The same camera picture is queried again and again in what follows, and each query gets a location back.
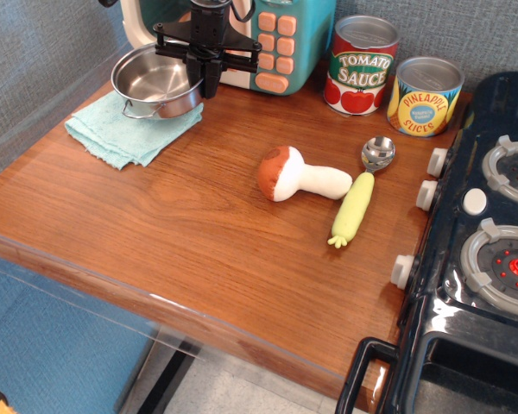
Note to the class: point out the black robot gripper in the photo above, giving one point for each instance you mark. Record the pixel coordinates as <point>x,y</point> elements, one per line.
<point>208,44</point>

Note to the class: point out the stainless steel pot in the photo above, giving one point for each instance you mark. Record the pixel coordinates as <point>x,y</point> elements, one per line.
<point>154,86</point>

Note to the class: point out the plush brown white mushroom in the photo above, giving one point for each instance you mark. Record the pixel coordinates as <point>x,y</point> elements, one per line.
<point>283,172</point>

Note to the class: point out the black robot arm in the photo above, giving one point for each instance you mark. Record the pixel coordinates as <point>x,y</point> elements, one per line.
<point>208,44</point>

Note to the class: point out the light blue folded towel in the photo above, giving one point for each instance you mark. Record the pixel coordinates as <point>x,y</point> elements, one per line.
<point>119,140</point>

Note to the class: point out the teal toy microwave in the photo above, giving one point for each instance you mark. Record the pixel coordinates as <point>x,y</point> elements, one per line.
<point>294,36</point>

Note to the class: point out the tomato sauce can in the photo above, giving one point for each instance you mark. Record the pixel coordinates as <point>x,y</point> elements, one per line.
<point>363,52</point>

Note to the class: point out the pineapple slices can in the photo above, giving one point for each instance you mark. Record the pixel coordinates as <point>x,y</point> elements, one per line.
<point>424,95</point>

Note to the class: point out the black toy stove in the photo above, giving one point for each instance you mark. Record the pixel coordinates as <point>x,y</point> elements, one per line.
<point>458,348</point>

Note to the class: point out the spoon with green handle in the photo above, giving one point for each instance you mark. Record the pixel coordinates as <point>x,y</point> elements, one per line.
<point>377,153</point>

